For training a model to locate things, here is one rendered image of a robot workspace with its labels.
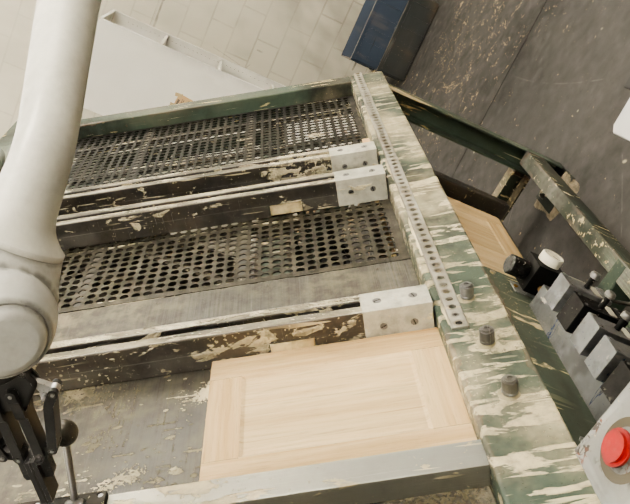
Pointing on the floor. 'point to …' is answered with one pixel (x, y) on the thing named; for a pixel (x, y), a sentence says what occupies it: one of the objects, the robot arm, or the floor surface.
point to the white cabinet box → (157, 69)
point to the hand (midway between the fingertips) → (41, 475)
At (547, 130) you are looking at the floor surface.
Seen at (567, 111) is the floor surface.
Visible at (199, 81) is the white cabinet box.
